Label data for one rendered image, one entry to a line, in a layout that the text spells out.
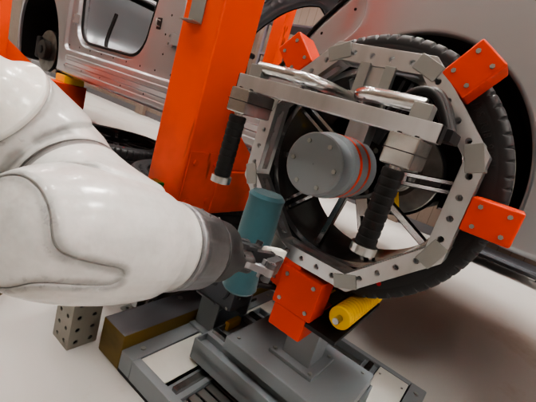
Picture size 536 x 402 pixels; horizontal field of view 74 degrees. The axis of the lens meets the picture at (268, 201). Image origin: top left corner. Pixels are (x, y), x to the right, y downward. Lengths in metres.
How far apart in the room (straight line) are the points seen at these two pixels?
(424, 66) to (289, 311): 0.64
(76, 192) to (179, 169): 0.90
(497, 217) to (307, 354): 0.67
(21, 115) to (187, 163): 0.81
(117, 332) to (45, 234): 1.08
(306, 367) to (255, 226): 0.53
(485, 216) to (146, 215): 0.64
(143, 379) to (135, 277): 0.99
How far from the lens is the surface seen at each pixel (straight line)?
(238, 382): 1.19
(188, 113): 1.13
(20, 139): 0.35
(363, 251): 0.60
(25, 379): 1.35
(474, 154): 0.78
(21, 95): 0.36
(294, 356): 1.20
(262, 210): 0.82
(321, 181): 0.71
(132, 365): 1.29
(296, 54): 0.96
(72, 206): 0.25
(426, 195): 1.40
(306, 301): 0.92
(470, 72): 0.81
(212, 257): 0.36
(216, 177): 0.76
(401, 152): 0.58
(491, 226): 0.78
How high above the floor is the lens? 0.92
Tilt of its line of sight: 14 degrees down
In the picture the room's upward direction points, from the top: 17 degrees clockwise
